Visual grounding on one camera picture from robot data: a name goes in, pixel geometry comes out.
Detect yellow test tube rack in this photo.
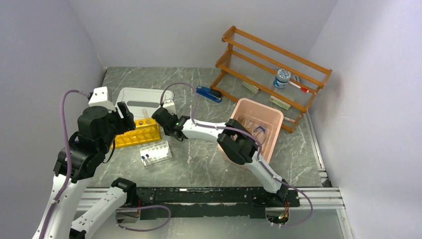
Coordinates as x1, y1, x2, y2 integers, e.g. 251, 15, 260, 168
115, 118, 162, 148

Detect clear test tube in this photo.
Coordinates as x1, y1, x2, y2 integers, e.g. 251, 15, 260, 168
142, 108, 149, 119

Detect white plastic lid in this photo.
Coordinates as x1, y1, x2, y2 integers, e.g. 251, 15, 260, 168
115, 87, 163, 120

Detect yellow rubber tubing with clamps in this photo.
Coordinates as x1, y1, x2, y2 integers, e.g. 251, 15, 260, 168
237, 116, 260, 132

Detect blue safety glasses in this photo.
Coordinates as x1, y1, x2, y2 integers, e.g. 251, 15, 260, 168
252, 124, 268, 145

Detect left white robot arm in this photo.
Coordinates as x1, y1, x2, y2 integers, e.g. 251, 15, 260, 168
33, 102, 138, 239

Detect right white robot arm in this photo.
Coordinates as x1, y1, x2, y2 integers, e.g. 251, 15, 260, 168
152, 107, 289, 206

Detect blue stapler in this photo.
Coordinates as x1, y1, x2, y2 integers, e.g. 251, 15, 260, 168
196, 86, 222, 103

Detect beige block on shelf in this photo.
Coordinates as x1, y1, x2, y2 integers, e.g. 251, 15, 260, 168
242, 81, 260, 94

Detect pink plastic bin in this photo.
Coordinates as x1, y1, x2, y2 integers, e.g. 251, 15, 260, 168
229, 98, 284, 163

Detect orange wooden shelf rack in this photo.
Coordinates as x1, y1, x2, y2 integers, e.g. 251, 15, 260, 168
210, 26, 332, 133

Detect beige labelled block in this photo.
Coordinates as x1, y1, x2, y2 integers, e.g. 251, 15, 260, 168
269, 96, 291, 110

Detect blue white jar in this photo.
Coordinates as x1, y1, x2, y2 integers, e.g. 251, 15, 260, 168
273, 69, 292, 89

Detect red white marker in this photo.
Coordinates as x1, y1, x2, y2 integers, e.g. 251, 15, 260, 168
289, 81, 309, 93

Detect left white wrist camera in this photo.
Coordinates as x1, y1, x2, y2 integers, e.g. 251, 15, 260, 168
88, 87, 116, 112

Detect black base frame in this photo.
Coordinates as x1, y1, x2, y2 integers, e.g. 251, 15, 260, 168
122, 187, 300, 219

